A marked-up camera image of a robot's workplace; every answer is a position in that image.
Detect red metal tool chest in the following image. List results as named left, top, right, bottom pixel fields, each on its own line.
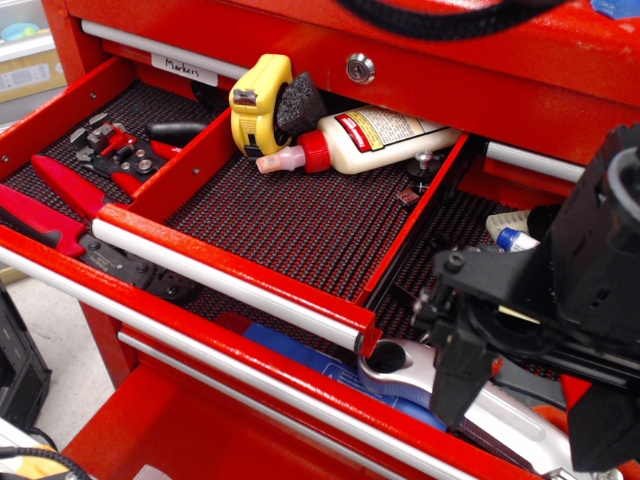
left=1, top=1, right=639, bottom=479

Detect white glue bottle red cap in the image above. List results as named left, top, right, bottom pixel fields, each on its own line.
left=256, top=106, right=462, bottom=175

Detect blue paper package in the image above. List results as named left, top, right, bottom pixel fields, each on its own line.
left=242, top=323, right=446, bottom=431

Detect open upper red drawer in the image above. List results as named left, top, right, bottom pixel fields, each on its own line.
left=0, top=54, right=471, bottom=357

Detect black foam block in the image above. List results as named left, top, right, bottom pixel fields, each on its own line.
left=276, top=71, right=328, bottom=142

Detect black knob with silver screw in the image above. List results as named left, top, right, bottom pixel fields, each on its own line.
left=405, top=151, right=437, bottom=180

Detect blue tape piece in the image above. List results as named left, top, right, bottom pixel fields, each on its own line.
left=591, top=0, right=640, bottom=20

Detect silver metal utility knife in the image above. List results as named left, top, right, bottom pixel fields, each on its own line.
left=357, top=339, right=589, bottom=479

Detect white label reading Markers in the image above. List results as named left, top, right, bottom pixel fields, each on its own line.
left=151, top=53, right=218, bottom=87

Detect white plastic box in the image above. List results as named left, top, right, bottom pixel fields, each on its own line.
left=485, top=210, right=531, bottom=242

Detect black braided cable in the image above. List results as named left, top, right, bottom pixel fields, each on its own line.
left=337, top=0, right=561, bottom=41

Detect yellow tape measure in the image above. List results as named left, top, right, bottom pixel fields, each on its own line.
left=229, top=54, right=293, bottom=158

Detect red black wire stripper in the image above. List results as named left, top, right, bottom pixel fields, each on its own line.
left=70, top=112, right=209, bottom=196

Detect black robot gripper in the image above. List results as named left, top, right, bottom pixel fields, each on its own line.
left=412, top=125, right=639, bottom=472

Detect blue capped white marker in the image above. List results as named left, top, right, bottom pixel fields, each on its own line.
left=496, top=228, right=540, bottom=253

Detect red handled crimping pliers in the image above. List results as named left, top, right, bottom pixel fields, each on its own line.
left=1, top=155, right=201, bottom=303

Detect open lower red drawer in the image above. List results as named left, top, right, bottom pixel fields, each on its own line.
left=0, top=139, right=640, bottom=480

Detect silver round drawer lock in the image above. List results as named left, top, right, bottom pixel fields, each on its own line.
left=345, top=53, right=376, bottom=85

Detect small dark red chip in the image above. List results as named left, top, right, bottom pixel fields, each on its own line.
left=396, top=188, right=420, bottom=206

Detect black equipment case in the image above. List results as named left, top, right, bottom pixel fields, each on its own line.
left=1, top=284, right=52, bottom=429

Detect open red drawer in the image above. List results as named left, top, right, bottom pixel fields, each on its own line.
left=0, top=139, right=640, bottom=480
left=0, top=54, right=471, bottom=357

